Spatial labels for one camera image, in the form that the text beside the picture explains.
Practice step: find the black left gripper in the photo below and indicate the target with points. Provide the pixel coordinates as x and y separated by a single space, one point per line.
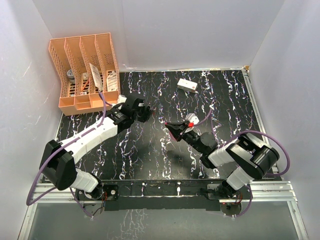
147 112

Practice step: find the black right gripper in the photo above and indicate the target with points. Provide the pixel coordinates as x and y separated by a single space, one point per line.
174 126

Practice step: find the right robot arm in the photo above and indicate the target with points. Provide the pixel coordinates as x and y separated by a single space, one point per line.
254 157

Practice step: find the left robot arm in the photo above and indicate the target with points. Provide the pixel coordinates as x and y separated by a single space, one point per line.
59 159

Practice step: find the white pouch in organizer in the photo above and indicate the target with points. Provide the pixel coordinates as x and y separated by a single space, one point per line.
112 81

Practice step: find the white packet in organizer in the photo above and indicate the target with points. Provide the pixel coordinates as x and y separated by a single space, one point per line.
98 82

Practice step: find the white cardboard box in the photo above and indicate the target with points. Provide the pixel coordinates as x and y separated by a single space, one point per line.
187 85

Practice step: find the orange plastic file organizer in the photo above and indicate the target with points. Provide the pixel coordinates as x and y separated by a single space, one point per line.
80 96

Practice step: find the round tin in organizer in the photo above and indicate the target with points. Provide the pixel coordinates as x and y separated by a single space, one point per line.
70 75

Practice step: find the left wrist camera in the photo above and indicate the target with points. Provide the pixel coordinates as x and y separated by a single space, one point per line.
121 99

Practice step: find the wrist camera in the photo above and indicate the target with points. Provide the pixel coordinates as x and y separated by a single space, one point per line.
121 99
192 118

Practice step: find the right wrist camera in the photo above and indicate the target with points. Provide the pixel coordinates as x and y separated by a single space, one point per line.
192 118

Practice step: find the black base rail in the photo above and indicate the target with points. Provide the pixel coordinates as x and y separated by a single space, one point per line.
119 195

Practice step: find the aluminium frame rail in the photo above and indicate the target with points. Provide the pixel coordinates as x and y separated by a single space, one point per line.
271 213

